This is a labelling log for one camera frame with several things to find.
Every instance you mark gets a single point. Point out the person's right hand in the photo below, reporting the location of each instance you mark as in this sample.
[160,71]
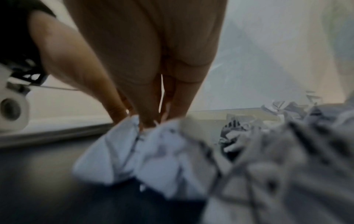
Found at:
[152,43]

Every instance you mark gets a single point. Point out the person's left hand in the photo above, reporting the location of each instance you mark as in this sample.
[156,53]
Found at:
[63,56]

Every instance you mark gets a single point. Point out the white paper ball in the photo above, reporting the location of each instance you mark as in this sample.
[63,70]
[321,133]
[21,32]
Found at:
[155,161]

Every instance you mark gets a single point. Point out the pile of paper scraps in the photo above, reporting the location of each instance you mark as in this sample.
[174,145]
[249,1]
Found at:
[290,164]

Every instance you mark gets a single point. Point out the black table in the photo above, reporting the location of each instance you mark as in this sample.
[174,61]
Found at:
[41,186]

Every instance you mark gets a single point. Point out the spotted pastel curtain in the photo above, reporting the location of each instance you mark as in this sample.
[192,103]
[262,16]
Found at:
[340,65]

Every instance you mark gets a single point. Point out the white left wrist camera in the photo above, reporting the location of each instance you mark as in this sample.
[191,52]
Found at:
[13,109]

